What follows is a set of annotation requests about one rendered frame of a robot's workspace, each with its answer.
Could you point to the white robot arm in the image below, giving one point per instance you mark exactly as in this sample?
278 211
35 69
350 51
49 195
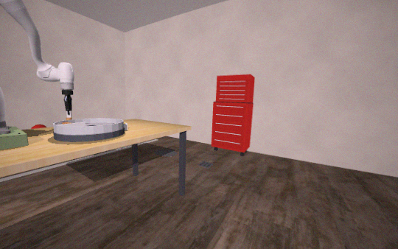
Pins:
64 73

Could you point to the grey round turning table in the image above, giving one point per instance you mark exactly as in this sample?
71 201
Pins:
89 129

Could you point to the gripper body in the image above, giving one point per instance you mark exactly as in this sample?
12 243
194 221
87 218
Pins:
67 93

